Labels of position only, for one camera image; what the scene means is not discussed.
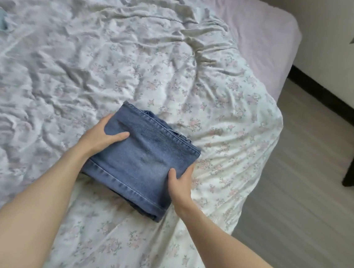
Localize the black skirting board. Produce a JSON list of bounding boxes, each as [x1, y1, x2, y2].
[[282, 64, 354, 139]]

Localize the person's right hand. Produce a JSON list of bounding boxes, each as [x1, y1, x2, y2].
[[163, 163, 197, 219]]

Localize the white floral bed quilt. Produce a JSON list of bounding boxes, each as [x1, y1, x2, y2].
[[0, 0, 297, 268]]

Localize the person's left forearm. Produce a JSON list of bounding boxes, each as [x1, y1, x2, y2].
[[0, 134, 94, 268]]

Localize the person's left hand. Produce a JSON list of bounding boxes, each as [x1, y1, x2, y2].
[[76, 110, 132, 162]]

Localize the pink bed sheet mattress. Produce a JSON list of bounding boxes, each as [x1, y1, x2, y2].
[[181, 0, 306, 104]]

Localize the blue denim jeans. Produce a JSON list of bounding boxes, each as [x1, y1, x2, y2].
[[75, 97, 206, 227]]

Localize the person's right forearm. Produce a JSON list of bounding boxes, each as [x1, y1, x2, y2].
[[168, 200, 317, 268]]

